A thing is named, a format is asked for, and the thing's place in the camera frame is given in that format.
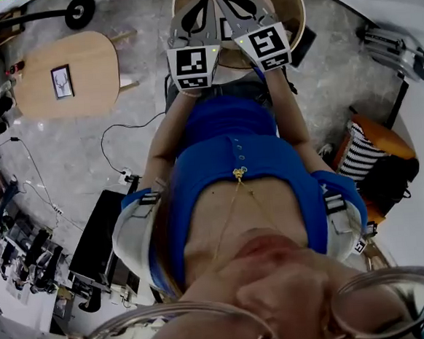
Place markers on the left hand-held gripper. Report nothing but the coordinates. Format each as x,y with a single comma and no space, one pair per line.
190,62

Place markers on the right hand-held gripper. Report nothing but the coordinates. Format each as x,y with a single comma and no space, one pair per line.
268,43

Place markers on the person's right forearm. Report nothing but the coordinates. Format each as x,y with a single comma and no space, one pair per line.
291,115

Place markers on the person's left forearm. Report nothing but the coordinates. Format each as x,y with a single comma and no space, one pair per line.
165,132

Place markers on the round wooden table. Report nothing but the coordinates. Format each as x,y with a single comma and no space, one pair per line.
286,2

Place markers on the black square board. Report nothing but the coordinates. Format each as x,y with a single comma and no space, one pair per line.
304,44

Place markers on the black floor lamp stand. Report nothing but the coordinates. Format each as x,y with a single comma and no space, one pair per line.
79,11

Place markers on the rounded wooden side table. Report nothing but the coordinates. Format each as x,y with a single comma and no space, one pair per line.
87,72

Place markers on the person's blue top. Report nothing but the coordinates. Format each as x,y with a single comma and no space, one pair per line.
232,152

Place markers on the metal folding stand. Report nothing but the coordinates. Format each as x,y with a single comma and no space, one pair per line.
392,46

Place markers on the white power strip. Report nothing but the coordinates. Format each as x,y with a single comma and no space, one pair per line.
126,176

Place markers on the black white striped cloth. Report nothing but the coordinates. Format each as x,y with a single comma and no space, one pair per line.
360,153

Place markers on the red black small device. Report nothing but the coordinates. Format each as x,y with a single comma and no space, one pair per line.
16,68

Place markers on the orange stool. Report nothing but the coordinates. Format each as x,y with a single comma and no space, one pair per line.
385,137

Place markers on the black bag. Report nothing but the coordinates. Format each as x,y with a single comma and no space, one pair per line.
392,184

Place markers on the white harness vest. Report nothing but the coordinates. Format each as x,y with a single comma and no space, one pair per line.
129,237

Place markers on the black equipment case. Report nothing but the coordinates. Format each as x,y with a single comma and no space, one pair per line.
97,240

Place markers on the person's face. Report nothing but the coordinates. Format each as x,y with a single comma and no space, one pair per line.
279,284

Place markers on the cluttered shelf of items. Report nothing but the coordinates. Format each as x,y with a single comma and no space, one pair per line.
25,253

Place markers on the metal rimmed glasses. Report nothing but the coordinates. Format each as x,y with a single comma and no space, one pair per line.
390,297

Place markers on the deer print picture frame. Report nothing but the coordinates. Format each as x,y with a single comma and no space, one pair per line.
62,82

